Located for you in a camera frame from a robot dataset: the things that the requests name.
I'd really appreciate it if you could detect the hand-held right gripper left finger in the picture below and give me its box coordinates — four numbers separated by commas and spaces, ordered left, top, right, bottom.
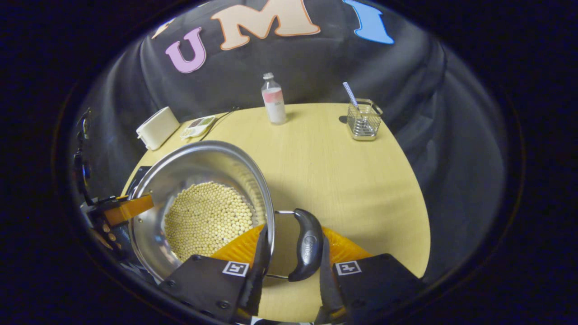
158, 224, 272, 324

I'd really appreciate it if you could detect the pile of yellow soybeans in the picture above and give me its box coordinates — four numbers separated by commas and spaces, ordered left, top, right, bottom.
163, 181, 254, 262

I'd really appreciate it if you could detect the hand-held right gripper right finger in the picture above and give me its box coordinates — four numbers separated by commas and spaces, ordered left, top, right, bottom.
315, 227, 426, 325

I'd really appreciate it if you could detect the white divided bean dish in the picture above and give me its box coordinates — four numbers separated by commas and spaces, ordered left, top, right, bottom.
180, 115, 218, 139

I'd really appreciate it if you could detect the clear glass holder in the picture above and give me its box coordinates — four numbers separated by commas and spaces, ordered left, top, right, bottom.
347, 98, 383, 141

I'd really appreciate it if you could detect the white toaster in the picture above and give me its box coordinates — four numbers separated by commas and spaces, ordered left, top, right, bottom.
136, 107, 181, 151

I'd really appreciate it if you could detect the striped drinking straw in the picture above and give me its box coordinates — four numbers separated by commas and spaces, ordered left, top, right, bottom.
342, 82, 362, 113

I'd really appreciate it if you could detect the stainless steel pot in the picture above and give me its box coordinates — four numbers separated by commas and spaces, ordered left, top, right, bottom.
128, 140, 325, 283

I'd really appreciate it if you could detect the clear bottle with pink label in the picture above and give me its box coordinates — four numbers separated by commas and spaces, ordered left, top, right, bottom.
261, 73, 287, 125

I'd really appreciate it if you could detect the black induction cooktop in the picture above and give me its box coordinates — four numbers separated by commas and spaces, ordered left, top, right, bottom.
126, 166, 152, 198

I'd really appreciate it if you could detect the black power cable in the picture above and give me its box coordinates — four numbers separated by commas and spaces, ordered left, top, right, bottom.
199, 106, 240, 141

